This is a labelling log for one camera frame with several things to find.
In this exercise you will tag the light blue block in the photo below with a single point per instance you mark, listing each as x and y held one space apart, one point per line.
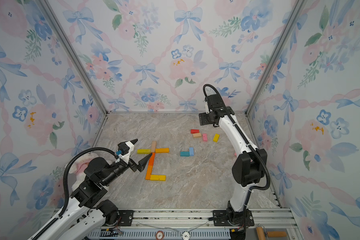
191 151

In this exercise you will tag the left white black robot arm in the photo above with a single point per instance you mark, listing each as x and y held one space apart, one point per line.
84 209

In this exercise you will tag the wooden handle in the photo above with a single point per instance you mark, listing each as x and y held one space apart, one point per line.
263 234

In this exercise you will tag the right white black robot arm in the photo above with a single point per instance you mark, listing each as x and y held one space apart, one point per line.
249 170

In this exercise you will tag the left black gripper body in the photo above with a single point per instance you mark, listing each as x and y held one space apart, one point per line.
132 164

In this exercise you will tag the amber yellow block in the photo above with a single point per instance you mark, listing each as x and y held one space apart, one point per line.
162 150

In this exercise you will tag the red block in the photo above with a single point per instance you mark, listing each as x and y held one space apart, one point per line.
194 131

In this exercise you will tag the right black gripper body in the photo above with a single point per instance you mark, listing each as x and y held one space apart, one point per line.
206 118

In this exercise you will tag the orange small block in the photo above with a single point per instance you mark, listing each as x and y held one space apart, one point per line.
149 172

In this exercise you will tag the lime yellow block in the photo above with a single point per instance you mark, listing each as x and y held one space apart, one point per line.
143 151

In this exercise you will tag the yellow long block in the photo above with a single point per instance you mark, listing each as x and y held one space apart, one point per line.
157 178

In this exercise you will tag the natural wood block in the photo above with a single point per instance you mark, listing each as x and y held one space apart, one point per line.
153 146

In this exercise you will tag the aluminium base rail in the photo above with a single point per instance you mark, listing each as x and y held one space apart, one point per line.
198 224

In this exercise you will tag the teal block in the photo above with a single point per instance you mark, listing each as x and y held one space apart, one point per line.
184 154

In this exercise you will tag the tan wood block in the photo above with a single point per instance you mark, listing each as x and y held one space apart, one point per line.
197 135

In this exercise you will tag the yellow block right side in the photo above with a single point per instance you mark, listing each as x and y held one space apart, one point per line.
216 138

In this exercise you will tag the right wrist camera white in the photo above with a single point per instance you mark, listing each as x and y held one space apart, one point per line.
207 110

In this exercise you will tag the white plush bear pink shirt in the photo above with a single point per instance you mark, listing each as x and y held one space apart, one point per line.
81 164

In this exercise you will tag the red-orange block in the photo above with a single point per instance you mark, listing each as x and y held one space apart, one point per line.
152 159

